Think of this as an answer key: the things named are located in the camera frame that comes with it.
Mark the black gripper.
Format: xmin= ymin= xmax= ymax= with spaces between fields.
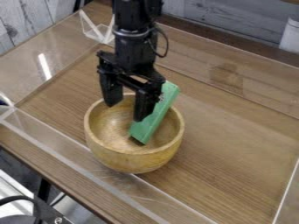
xmin=97 ymin=29 xmax=166 ymax=122

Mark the brown wooden bowl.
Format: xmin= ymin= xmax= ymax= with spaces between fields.
xmin=84 ymin=94 xmax=185 ymax=174

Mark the green rectangular block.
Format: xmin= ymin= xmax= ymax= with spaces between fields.
xmin=128 ymin=81 xmax=180 ymax=144

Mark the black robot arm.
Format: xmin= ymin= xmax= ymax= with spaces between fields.
xmin=97 ymin=0 xmax=165 ymax=122

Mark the white cylindrical container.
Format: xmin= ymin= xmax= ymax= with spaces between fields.
xmin=279 ymin=16 xmax=299 ymax=54

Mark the clear acrylic tray wall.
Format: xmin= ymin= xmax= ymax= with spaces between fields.
xmin=0 ymin=3 xmax=299 ymax=224

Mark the black cable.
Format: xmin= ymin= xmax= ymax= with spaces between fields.
xmin=0 ymin=195 xmax=44 ymax=224

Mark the black table leg bracket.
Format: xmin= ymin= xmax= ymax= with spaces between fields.
xmin=33 ymin=178 xmax=73 ymax=224

